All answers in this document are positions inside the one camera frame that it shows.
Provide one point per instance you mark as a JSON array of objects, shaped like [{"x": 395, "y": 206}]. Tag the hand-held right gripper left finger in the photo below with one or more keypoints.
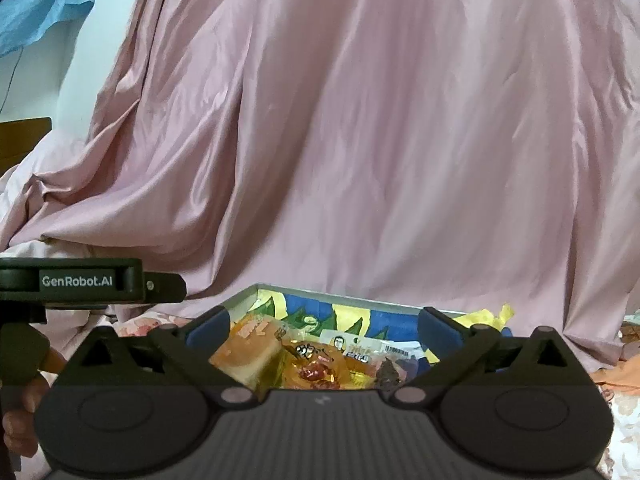
[{"x": 210, "y": 330}]

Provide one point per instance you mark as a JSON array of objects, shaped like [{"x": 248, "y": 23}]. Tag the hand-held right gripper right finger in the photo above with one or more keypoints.
[{"x": 440, "y": 332}]

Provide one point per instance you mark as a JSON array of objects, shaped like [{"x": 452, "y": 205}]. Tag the clear bread packet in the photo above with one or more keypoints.
[{"x": 245, "y": 355}]

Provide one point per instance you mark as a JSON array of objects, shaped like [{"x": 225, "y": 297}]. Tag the orange-red strip snack packet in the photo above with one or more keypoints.
[{"x": 350, "y": 345}]

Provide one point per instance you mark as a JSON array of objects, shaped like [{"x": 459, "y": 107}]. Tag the grey cardboard box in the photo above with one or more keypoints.
[{"x": 300, "y": 310}]

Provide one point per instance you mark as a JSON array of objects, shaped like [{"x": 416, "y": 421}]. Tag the orange-brown snack packet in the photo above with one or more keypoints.
[{"x": 310, "y": 370}]

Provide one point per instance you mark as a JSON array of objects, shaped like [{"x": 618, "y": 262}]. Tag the person's left hand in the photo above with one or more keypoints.
[{"x": 25, "y": 430}]

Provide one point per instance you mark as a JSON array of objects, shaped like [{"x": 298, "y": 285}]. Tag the yellow paper wrapper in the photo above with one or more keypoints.
[{"x": 485, "y": 316}]

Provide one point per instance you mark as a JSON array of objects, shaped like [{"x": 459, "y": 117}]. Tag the wooden headboard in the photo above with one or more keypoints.
[{"x": 22, "y": 145}]

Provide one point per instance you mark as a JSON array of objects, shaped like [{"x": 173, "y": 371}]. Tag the orange cloth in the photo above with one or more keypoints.
[{"x": 620, "y": 375}]

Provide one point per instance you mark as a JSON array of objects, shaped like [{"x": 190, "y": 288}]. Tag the floral blanket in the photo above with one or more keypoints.
[{"x": 625, "y": 410}]

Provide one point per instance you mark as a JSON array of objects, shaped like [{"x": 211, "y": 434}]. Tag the pink curtain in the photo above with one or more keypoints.
[{"x": 350, "y": 110}]

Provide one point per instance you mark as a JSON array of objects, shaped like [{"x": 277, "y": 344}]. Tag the blue cloth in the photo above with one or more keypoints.
[{"x": 40, "y": 10}]

